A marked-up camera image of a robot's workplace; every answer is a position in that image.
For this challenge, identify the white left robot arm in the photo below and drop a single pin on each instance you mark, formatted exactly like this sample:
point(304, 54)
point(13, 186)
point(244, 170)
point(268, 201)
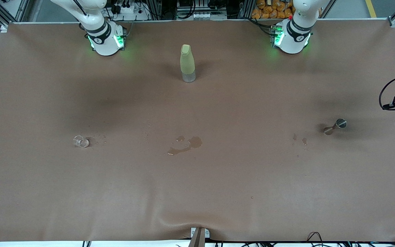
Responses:
point(291, 37)

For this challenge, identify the metal jigger measuring cup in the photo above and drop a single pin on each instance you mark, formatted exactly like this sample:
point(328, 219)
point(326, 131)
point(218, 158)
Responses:
point(340, 123)

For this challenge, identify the brown table mat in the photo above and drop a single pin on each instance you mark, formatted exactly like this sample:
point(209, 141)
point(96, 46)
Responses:
point(197, 188)

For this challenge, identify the orange packaged goods pile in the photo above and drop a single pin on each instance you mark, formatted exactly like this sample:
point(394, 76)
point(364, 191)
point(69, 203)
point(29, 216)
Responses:
point(269, 10)

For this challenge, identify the clear glass cup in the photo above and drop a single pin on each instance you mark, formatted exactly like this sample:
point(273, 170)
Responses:
point(81, 141)

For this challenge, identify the grey metal clamp bracket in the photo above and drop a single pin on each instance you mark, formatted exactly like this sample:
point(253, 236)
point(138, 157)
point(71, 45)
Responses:
point(193, 233)

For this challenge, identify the yellow-green bottle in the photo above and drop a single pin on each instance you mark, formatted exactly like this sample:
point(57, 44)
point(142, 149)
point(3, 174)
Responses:
point(187, 65)

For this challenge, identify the brown liquid puddle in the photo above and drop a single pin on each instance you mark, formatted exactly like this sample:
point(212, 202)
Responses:
point(195, 141)

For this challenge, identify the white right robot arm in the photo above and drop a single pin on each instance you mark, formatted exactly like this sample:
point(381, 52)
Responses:
point(105, 44)

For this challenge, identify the white terminal strip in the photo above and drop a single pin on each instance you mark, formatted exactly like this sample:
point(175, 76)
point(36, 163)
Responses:
point(201, 16)

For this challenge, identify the dark camera pole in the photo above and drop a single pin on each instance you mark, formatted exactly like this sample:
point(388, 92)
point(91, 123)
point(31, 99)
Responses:
point(197, 240)

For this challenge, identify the white power strip with plugs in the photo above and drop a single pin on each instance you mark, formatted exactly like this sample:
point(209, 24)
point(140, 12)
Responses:
point(129, 10)

